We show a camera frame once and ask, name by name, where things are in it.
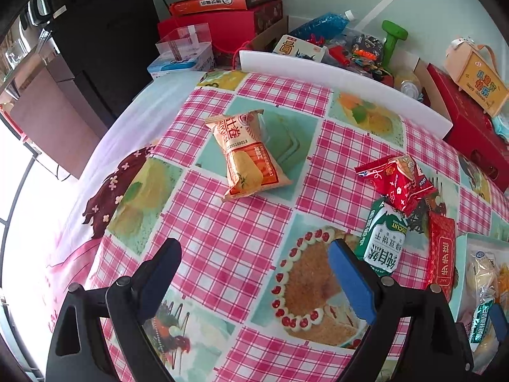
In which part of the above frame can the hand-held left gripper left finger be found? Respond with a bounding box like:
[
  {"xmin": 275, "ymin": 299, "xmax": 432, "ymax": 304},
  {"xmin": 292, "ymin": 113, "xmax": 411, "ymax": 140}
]
[{"xmin": 45, "ymin": 238, "xmax": 183, "ymax": 382}]

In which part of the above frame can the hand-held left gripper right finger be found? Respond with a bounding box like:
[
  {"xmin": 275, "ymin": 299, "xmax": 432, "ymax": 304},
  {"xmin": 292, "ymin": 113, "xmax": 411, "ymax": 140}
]
[{"xmin": 328, "ymin": 239, "xmax": 462, "ymax": 382}]

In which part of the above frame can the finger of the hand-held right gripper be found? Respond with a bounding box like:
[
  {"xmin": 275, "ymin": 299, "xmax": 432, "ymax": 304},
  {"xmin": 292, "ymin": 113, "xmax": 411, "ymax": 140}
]
[
  {"xmin": 489, "ymin": 303, "xmax": 509, "ymax": 341},
  {"xmin": 456, "ymin": 321, "xmax": 476, "ymax": 375}
]

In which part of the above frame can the small green white packet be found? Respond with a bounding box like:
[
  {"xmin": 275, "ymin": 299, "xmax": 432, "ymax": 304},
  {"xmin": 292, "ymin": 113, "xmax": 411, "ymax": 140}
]
[{"xmin": 468, "ymin": 300, "xmax": 496, "ymax": 345}]

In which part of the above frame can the yellow jelly cup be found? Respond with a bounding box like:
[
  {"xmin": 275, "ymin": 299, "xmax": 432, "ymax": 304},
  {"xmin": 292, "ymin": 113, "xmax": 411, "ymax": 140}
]
[{"xmin": 471, "ymin": 332, "xmax": 504, "ymax": 371}]

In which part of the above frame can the orange clear barcode packet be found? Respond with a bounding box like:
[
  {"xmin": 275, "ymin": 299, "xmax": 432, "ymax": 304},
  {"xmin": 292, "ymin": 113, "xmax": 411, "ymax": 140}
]
[{"xmin": 495, "ymin": 265, "xmax": 509, "ymax": 307}]

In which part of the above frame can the clear yellow bun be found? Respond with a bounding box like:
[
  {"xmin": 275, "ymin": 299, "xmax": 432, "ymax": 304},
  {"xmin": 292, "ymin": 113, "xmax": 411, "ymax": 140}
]
[{"xmin": 465, "ymin": 249, "xmax": 499, "ymax": 315}]

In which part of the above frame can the teal rimmed white tray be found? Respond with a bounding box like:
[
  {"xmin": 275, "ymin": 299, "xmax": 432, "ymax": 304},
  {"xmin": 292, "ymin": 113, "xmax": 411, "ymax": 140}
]
[{"xmin": 449, "ymin": 233, "xmax": 509, "ymax": 375}]

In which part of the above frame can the orange yellow snack packet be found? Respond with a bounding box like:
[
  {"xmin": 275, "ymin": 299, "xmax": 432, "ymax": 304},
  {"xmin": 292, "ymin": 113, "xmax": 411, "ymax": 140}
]
[{"xmin": 205, "ymin": 109, "xmax": 293, "ymax": 203}]

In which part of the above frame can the green biscuit packet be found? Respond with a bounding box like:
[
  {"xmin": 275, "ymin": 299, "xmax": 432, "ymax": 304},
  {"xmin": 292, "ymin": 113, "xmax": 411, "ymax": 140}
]
[{"xmin": 354, "ymin": 198, "xmax": 409, "ymax": 276}]

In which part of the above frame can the flat red packet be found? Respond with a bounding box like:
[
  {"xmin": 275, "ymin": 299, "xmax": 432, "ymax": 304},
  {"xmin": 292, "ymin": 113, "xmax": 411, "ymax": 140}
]
[{"xmin": 426, "ymin": 211, "xmax": 457, "ymax": 301}]

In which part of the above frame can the pink checkered printed tablecloth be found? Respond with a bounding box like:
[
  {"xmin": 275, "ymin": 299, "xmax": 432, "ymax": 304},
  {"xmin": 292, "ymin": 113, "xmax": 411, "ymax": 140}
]
[{"xmin": 85, "ymin": 69, "xmax": 509, "ymax": 382}]

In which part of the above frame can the red flower print snack packet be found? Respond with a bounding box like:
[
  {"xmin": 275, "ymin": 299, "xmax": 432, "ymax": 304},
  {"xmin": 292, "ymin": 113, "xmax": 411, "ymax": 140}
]
[{"xmin": 355, "ymin": 154, "xmax": 438, "ymax": 216}]

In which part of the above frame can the white pink printed sheet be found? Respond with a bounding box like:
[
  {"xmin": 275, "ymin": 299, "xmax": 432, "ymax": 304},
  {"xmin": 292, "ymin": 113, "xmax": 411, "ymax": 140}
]
[{"xmin": 0, "ymin": 69, "xmax": 207, "ymax": 382}]

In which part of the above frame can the red gift box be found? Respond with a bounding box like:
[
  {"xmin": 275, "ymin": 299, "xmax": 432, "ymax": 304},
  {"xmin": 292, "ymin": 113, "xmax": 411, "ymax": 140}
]
[{"xmin": 425, "ymin": 64, "xmax": 509, "ymax": 189}]

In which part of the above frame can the teal small packet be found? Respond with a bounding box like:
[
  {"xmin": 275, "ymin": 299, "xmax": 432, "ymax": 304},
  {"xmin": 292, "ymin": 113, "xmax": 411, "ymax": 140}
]
[{"xmin": 491, "ymin": 113, "xmax": 509, "ymax": 140}]

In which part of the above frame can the white foam board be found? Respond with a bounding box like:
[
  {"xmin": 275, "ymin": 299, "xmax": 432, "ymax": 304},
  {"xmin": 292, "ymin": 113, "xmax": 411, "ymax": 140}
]
[{"xmin": 239, "ymin": 50, "xmax": 454, "ymax": 140}]

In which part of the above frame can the brown cabinet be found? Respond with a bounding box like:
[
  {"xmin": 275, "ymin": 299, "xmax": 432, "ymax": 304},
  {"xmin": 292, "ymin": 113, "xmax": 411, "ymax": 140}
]
[{"xmin": 8, "ymin": 53, "xmax": 116, "ymax": 180}]

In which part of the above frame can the blue white tissue box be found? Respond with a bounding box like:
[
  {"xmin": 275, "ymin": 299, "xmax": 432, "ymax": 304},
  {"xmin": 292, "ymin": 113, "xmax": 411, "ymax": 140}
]
[{"xmin": 147, "ymin": 44, "xmax": 216, "ymax": 80}]

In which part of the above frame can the dark printed packet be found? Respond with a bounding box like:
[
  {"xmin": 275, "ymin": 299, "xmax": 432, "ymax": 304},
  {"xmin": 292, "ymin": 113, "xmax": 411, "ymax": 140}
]
[{"xmin": 350, "ymin": 34, "xmax": 386, "ymax": 64}]

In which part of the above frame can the white printed card box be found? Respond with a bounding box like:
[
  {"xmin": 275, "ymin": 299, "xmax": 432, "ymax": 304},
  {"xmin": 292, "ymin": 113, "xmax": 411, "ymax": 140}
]
[{"xmin": 272, "ymin": 34, "xmax": 329, "ymax": 63}]

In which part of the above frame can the green dumbbell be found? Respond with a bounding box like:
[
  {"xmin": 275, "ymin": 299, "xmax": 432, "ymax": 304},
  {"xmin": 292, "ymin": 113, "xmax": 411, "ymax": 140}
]
[{"xmin": 381, "ymin": 20, "xmax": 410, "ymax": 68}]

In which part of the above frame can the black cabinet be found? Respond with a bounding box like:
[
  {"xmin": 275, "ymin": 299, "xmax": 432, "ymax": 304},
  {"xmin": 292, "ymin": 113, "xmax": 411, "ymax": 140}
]
[{"xmin": 52, "ymin": 0, "xmax": 160, "ymax": 128}]

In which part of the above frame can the clear plastic box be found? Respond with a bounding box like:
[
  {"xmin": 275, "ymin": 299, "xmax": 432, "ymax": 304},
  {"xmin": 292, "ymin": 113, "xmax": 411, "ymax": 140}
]
[{"xmin": 155, "ymin": 23, "xmax": 211, "ymax": 62}]

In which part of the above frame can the blue plastic bottle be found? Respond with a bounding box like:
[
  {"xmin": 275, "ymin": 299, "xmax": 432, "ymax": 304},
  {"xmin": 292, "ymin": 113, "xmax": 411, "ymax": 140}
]
[{"xmin": 288, "ymin": 9, "xmax": 354, "ymax": 42}]

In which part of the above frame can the cardboard box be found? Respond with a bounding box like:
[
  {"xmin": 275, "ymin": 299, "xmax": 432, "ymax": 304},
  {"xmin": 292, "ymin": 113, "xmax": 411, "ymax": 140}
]
[{"xmin": 248, "ymin": 15, "xmax": 434, "ymax": 106}]

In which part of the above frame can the red printed box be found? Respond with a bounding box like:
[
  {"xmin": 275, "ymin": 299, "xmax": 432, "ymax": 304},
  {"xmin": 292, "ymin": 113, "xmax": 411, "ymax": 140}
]
[{"xmin": 252, "ymin": 0, "xmax": 284, "ymax": 34}]

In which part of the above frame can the orange flat box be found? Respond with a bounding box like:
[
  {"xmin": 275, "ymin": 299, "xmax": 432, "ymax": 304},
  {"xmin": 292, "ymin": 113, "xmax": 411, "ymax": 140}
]
[{"xmin": 169, "ymin": 0, "xmax": 249, "ymax": 17}]

